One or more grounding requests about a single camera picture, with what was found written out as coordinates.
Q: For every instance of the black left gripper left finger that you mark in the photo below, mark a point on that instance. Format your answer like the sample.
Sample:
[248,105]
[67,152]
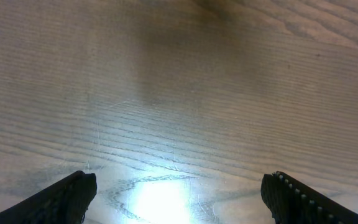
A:
[64,202]

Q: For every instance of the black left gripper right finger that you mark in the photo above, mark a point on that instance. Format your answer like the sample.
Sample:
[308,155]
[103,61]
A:
[292,202]

